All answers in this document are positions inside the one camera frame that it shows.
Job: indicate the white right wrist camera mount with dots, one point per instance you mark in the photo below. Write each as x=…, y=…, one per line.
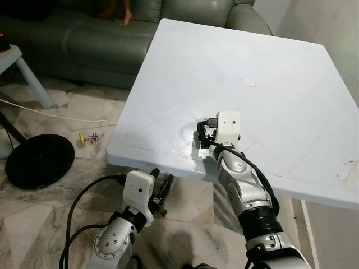
x=227, y=126

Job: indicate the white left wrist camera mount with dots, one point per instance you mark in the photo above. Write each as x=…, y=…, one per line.
x=137, y=188

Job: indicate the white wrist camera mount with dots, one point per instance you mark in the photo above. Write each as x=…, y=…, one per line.
x=227, y=126
x=137, y=188

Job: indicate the black round stand base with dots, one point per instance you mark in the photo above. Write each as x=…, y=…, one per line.
x=39, y=162

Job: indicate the black stand pole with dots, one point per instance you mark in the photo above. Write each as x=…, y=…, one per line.
x=11, y=129

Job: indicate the grey-green leather sofa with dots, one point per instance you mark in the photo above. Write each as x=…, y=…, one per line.
x=84, y=39

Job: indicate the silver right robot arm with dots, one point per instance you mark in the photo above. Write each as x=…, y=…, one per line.
x=247, y=190

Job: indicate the white round table plug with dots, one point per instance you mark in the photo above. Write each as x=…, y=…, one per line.
x=249, y=82

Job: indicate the red and black object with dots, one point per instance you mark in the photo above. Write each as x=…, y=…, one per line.
x=3, y=42

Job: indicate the white plastic square table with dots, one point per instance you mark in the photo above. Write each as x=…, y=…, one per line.
x=252, y=56

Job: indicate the small light blue table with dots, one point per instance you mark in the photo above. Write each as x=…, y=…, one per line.
x=35, y=84

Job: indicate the person's bare foot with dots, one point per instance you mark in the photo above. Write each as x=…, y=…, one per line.
x=127, y=18
x=106, y=11

